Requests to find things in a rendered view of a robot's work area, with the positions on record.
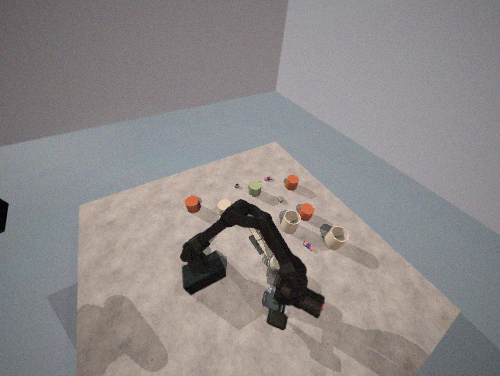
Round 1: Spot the olive green cylinder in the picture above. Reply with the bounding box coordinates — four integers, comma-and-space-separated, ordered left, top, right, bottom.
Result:
249, 180, 261, 197

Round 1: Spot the white round dish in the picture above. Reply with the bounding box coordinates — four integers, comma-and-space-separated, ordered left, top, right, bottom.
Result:
264, 287, 290, 313

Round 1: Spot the orange cylinder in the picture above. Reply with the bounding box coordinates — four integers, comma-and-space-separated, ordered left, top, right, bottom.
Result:
285, 175, 299, 190
185, 196, 201, 213
298, 203, 315, 221

